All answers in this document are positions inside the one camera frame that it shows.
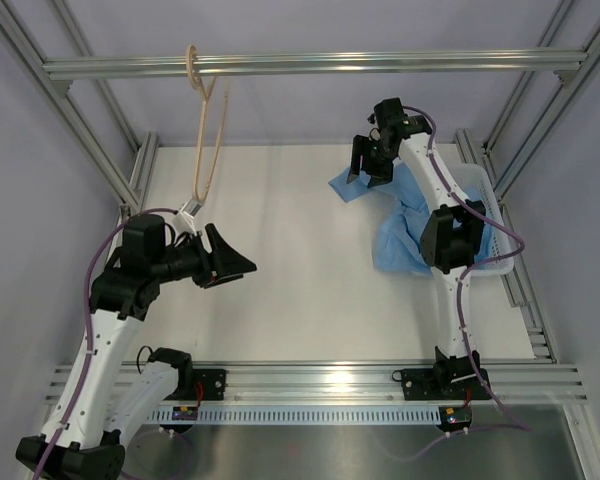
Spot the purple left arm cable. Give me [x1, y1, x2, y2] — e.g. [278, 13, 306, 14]
[32, 207, 179, 480]

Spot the blue button-up shirt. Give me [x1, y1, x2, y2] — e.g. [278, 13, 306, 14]
[327, 162, 501, 276]

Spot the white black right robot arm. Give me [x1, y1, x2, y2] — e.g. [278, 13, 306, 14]
[345, 98, 489, 401]

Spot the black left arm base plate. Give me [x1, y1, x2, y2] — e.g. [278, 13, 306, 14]
[169, 368, 227, 401]

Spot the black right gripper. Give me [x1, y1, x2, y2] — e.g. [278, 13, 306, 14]
[346, 134, 395, 188]

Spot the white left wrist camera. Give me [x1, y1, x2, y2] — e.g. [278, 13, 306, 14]
[173, 198, 203, 234]

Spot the white slotted cable duct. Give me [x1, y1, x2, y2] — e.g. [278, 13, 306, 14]
[146, 405, 441, 426]

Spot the aluminium left frame strut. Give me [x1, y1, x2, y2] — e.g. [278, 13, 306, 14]
[0, 1, 159, 218]

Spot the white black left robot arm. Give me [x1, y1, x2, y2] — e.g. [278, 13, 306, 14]
[16, 208, 257, 479]

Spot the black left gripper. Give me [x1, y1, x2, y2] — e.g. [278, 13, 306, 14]
[151, 224, 256, 288]

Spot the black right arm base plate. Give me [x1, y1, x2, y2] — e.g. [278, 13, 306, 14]
[391, 367, 491, 401]

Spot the aluminium front rail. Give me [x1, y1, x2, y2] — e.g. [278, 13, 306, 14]
[217, 362, 588, 405]

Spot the aluminium frame strut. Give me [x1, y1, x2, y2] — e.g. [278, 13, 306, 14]
[454, 1, 600, 201]
[0, 1, 159, 218]

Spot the white perforated plastic basket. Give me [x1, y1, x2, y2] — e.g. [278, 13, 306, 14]
[447, 164, 515, 279]

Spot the aluminium right frame strut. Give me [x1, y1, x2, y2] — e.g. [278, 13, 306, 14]
[454, 1, 600, 201]

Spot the aluminium top crossbar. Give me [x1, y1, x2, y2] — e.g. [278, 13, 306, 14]
[43, 47, 588, 80]

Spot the beige wooden clothes hanger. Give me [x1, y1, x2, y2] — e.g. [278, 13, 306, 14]
[185, 45, 231, 205]

